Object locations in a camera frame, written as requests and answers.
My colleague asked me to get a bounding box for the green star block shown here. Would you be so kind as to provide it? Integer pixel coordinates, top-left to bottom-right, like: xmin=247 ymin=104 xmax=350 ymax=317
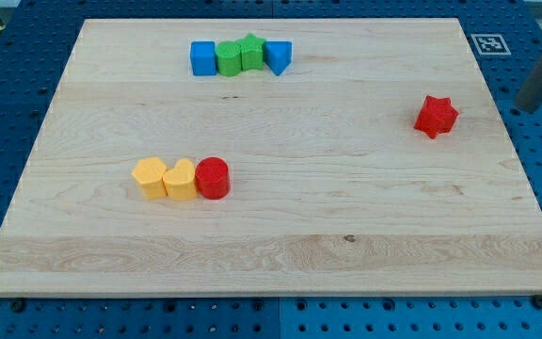
xmin=236 ymin=33 xmax=266 ymax=71

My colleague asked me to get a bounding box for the red star block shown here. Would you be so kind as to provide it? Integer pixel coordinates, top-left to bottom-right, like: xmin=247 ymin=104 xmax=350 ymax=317
xmin=414 ymin=95 xmax=459 ymax=139

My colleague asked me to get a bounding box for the red cylinder block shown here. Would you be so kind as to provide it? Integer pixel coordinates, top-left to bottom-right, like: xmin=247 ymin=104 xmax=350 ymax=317
xmin=195 ymin=157 xmax=231 ymax=200

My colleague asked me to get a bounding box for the yellow heart block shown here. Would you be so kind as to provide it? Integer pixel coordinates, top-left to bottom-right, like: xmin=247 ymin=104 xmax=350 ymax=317
xmin=163 ymin=158 xmax=198 ymax=201

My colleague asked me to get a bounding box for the blue triangle block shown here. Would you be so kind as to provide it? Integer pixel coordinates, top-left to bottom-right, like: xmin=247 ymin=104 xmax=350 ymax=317
xmin=263 ymin=40 xmax=293 ymax=76

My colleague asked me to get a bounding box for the yellow hexagon block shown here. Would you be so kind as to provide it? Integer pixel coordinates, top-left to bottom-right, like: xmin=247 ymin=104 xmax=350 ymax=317
xmin=132 ymin=156 xmax=167 ymax=200

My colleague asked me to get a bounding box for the green cylinder block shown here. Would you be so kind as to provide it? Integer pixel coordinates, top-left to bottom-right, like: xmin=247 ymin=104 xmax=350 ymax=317
xmin=215 ymin=40 xmax=242 ymax=77

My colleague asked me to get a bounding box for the blue cube block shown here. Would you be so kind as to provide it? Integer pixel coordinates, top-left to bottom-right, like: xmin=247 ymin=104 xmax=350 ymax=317
xmin=190 ymin=41 xmax=216 ymax=76

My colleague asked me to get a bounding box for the white fiducial marker tag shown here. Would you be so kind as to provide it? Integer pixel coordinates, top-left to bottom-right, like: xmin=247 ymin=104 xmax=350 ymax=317
xmin=470 ymin=33 xmax=511 ymax=56

